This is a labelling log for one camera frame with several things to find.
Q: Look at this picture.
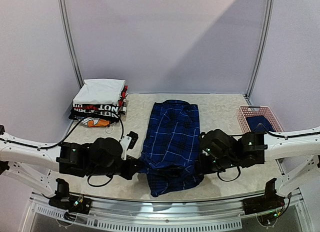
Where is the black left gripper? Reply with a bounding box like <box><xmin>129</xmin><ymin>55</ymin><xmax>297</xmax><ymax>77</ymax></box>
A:
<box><xmin>88</xmin><ymin>155</ymin><xmax>144</xmax><ymax>180</ymax></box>

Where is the blue plaid flannel shirt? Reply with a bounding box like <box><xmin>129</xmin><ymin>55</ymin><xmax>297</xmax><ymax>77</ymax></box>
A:
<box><xmin>139</xmin><ymin>100</ymin><xmax>204</xmax><ymax>197</ymax></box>

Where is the pink plastic laundry basket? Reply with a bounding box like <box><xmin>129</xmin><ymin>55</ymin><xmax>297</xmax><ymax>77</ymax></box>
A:
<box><xmin>237</xmin><ymin>106</ymin><xmax>283</xmax><ymax>133</ymax></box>

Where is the dark blue garment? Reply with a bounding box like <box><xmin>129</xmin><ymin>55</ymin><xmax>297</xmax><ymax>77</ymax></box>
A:
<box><xmin>246</xmin><ymin>116</ymin><xmax>275</xmax><ymax>132</ymax></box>

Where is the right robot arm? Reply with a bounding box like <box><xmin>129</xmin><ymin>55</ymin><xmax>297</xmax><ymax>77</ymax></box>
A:
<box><xmin>195</xmin><ymin>127</ymin><xmax>320</xmax><ymax>210</ymax></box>

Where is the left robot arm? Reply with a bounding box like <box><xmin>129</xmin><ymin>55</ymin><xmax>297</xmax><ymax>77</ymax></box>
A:
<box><xmin>0</xmin><ymin>126</ymin><xmax>143</xmax><ymax>209</ymax></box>

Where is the orange white printed shirt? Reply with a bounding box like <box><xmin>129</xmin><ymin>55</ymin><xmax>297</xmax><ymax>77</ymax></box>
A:
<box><xmin>80</xmin><ymin>117</ymin><xmax>122</xmax><ymax>128</ymax></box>

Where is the black shirt with white letters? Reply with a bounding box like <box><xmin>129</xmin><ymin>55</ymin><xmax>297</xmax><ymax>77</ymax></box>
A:
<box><xmin>68</xmin><ymin>104</ymin><xmax>126</xmax><ymax>122</ymax></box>

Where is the red black plaid shirt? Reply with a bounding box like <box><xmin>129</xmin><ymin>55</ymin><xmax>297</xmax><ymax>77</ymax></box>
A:
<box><xmin>118</xmin><ymin>85</ymin><xmax>128</xmax><ymax>115</ymax></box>

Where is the white folded t-shirt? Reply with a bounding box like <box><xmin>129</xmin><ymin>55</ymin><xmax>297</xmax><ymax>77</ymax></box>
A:
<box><xmin>73</xmin><ymin>79</ymin><xmax>126</xmax><ymax>105</ymax></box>

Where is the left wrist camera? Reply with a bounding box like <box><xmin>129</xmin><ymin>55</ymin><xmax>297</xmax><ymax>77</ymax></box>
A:
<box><xmin>120</xmin><ymin>131</ymin><xmax>139</xmax><ymax>160</ymax></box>

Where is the aluminium front rail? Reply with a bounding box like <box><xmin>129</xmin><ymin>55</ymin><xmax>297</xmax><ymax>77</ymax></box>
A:
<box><xmin>22</xmin><ymin>190</ymin><xmax>313</xmax><ymax>231</ymax></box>

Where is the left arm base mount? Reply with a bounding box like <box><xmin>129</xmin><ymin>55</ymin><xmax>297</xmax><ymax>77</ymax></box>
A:
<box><xmin>48</xmin><ymin>178</ymin><xmax>93</xmax><ymax>215</ymax></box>

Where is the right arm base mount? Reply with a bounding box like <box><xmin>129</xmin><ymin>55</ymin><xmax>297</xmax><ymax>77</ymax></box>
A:
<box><xmin>242</xmin><ymin>178</ymin><xmax>292</xmax><ymax>224</ymax></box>

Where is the left aluminium frame post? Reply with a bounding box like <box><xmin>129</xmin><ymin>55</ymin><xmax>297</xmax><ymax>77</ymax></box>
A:
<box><xmin>58</xmin><ymin>0</ymin><xmax>84</xmax><ymax>88</ymax></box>

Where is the aluminium frame post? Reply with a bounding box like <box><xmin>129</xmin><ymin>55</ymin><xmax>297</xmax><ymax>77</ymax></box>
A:
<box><xmin>244</xmin><ymin>0</ymin><xmax>274</xmax><ymax>101</ymax></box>
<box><xmin>58</xmin><ymin>0</ymin><xmax>84</xmax><ymax>88</ymax></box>

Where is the right aluminium frame post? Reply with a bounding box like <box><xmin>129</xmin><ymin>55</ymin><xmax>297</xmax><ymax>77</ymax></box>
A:
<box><xmin>244</xmin><ymin>0</ymin><xmax>274</xmax><ymax>101</ymax></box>

